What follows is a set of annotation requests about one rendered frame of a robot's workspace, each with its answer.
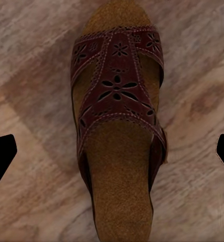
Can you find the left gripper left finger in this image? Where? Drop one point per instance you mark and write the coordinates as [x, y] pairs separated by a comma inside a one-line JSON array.
[[8, 150]]

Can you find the sandal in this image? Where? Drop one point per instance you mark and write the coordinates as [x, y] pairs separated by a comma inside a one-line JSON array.
[[117, 69]]

